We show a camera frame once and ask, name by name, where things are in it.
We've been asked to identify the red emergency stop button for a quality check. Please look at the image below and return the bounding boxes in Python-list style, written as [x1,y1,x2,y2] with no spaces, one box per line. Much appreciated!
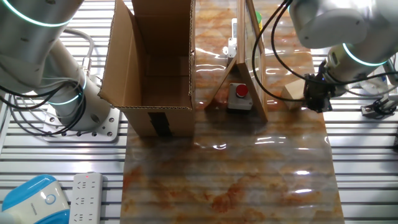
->
[226,82,254,111]

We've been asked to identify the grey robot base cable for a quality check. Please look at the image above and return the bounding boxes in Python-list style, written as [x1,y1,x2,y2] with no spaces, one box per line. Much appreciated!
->
[63,27,95,77]

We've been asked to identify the black base cables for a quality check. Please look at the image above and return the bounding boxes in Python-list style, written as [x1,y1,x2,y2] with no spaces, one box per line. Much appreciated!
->
[0,79,87,138]

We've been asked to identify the aluminium camera rail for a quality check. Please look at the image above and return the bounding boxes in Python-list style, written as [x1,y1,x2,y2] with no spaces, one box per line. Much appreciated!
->
[360,93,398,119]

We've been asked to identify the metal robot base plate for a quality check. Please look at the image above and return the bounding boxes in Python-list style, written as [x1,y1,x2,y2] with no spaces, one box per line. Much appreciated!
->
[42,104,121,142]

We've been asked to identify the yellow box green button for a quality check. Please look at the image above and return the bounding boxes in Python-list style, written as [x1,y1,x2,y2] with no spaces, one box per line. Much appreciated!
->
[254,11,264,41]

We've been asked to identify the wooden picture frame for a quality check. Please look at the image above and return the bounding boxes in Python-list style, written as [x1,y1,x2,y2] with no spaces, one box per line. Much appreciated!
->
[203,0,269,123]

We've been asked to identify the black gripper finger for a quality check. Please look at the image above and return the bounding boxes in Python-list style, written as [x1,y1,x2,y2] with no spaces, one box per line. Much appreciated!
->
[320,98,333,114]
[305,98,321,113]

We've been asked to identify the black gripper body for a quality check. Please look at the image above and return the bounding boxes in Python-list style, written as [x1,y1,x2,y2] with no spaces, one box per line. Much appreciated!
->
[303,73,336,106]

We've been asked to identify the open cardboard box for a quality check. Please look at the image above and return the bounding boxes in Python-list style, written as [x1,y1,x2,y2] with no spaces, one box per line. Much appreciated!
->
[98,0,197,138]

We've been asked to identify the crumpled white tissue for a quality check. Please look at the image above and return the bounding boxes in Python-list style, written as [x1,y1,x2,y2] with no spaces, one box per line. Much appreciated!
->
[348,67,398,98]

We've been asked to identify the orange marble pattern mat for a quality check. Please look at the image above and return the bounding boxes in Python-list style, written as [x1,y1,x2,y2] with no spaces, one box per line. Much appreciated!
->
[119,0,346,224]

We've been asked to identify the blue white device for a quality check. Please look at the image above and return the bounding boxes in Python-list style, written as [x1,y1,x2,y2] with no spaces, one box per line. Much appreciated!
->
[0,174,71,224]

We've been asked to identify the light wooden block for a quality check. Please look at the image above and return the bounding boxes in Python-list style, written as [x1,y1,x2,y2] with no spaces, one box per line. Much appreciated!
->
[281,78,307,110]

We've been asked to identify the white power strip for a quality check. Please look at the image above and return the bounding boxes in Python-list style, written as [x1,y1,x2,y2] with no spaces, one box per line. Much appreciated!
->
[68,172,104,224]

